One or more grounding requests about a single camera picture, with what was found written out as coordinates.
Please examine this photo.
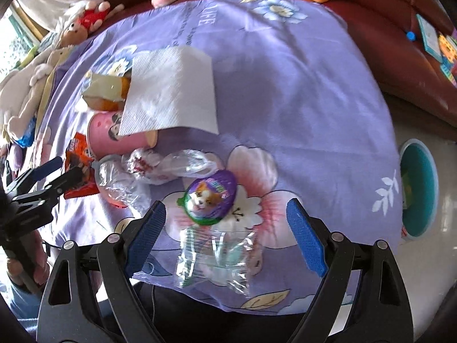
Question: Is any brown bear plush toy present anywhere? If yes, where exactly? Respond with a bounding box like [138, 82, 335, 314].
[57, 1, 125, 49]

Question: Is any cream orange snack bag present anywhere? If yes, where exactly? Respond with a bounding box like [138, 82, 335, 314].
[82, 71, 131, 111]

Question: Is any purple floral tablecloth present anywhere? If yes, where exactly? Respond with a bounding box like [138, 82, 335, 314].
[36, 0, 402, 316]

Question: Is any white rabbit plush toy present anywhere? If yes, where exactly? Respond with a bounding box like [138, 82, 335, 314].
[1, 45, 74, 143]

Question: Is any colourful toy pile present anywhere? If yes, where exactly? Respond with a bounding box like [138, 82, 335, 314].
[416, 14, 456, 87]

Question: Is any dark red leather sofa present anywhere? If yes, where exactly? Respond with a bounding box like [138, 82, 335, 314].
[108, 0, 456, 128]

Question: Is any teal trash bin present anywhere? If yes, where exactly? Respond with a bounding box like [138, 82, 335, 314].
[400, 139, 439, 241]

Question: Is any small blue ball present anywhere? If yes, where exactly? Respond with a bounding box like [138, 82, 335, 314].
[406, 31, 416, 42]

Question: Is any crumpled clear plastic wrapper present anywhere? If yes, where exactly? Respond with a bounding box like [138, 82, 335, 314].
[93, 148, 219, 216]

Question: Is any clear printed plastic bag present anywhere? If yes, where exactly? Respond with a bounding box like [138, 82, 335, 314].
[174, 226, 263, 296]

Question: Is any pink paper cup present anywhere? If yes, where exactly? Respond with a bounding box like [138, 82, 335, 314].
[86, 111, 158, 159]

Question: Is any white paper napkin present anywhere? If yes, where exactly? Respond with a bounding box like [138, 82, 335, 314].
[119, 46, 219, 135]

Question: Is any red chocolate wafer wrapper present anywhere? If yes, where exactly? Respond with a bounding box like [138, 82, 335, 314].
[63, 132, 99, 200]

